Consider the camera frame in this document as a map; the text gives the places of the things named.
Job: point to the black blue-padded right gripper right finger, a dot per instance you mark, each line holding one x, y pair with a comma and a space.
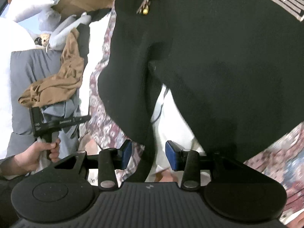
185, 160

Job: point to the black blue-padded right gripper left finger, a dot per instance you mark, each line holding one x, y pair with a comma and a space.
108, 161

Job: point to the brown tan garment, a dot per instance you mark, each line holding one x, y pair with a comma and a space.
61, 86

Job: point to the floral patterned cloth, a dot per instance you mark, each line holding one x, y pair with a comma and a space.
282, 161

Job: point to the cream printed bed quilt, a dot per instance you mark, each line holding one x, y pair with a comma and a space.
101, 132

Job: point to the black knit sweater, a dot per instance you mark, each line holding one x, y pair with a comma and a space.
234, 68

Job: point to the grey blue garment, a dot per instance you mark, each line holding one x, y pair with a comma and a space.
27, 67

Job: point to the person's left hand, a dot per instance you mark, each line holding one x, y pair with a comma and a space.
29, 159

